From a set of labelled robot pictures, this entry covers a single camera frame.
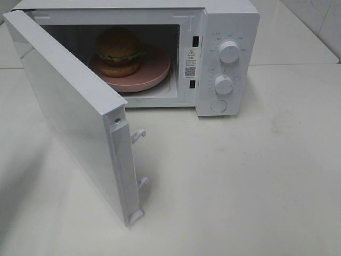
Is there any white round door button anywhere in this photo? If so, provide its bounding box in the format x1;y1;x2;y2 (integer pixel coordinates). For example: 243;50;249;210
210;100;227;113

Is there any pink round plate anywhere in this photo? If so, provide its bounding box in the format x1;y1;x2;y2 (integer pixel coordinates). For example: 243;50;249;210
87;44;171;93

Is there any white microwave door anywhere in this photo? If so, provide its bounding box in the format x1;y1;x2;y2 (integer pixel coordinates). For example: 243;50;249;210
4;11;148;226

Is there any burger with lettuce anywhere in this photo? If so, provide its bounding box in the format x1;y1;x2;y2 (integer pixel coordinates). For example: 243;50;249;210
95;27;143;78

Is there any lower white round knob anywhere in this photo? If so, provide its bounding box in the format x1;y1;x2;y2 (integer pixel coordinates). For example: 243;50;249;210
214;75;234;95

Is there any white round knob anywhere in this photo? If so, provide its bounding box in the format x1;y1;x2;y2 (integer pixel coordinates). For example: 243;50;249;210
214;75;234;95
218;39;240;63

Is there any white warning label sticker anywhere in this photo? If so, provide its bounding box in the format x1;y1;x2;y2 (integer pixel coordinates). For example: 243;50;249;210
183;47;198;79

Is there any white microwave oven body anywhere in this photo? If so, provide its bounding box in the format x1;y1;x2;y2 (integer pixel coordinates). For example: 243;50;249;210
10;1;259;116

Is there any upper white round knob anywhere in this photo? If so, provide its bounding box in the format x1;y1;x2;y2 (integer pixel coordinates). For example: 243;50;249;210
218;39;240;63

